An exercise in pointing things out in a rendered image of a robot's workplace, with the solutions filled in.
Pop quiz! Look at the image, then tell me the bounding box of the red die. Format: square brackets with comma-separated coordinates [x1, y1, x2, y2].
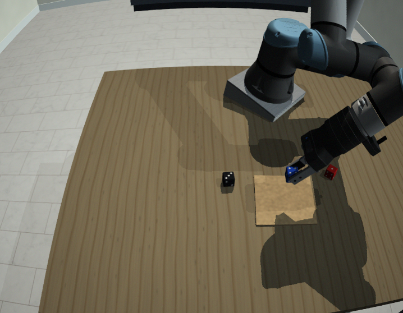
[324, 164, 337, 180]

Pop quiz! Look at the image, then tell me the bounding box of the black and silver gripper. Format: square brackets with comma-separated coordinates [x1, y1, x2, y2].
[287, 94, 387, 185]

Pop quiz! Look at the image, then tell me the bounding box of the black die with white pips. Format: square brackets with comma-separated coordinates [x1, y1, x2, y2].
[222, 172, 235, 187]

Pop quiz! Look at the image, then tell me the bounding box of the blue die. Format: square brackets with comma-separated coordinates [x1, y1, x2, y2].
[285, 167, 298, 183]

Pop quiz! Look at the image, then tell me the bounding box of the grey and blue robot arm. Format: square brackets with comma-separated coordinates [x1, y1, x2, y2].
[244, 0, 403, 127]

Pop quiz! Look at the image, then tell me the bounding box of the tan flat mat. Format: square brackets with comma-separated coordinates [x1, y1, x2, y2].
[254, 175, 317, 226]

